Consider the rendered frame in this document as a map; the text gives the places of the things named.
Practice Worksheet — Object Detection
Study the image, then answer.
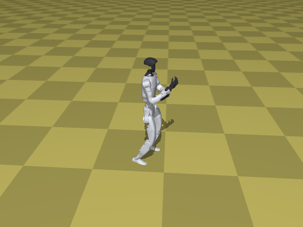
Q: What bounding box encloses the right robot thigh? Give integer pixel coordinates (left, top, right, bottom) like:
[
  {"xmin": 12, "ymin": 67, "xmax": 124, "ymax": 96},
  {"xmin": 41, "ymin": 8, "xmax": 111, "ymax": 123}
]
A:
[{"xmin": 143, "ymin": 112, "xmax": 156, "ymax": 147}]

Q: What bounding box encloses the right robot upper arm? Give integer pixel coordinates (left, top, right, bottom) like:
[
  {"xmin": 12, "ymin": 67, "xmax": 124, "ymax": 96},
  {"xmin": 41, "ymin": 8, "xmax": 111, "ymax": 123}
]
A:
[{"xmin": 143, "ymin": 79, "xmax": 154, "ymax": 104}]

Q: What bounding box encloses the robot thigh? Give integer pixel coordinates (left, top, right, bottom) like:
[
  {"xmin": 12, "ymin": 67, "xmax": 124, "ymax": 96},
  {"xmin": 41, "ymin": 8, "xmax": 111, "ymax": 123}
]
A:
[
  {"xmin": 153, "ymin": 104, "xmax": 162, "ymax": 134},
  {"xmin": 143, "ymin": 112, "xmax": 156, "ymax": 147}
]

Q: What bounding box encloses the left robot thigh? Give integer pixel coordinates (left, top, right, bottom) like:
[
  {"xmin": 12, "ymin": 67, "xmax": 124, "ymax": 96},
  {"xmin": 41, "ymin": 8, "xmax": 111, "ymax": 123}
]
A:
[{"xmin": 153, "ymin": 104, "xmax": 162, "ymax": 134}]

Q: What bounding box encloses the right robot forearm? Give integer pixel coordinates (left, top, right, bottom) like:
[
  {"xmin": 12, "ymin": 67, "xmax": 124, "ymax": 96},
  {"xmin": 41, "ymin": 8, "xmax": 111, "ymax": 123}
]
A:
[{"xmin": 151, "ymin": 89, "xmax": 170, "ymax": 104}]

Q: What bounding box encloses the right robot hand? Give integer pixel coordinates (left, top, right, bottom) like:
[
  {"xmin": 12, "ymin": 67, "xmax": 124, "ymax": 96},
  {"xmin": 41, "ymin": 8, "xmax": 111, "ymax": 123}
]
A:
[{"xmin": 165, "ymin": 77, "xmax": 178, "ymax": 91}]

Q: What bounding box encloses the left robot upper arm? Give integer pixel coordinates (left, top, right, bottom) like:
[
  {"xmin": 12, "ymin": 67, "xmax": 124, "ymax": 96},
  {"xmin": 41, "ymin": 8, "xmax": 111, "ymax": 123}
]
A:
[{"xmin": 153, "ymin": 72, "xmax": 162, "ymax": 92}]

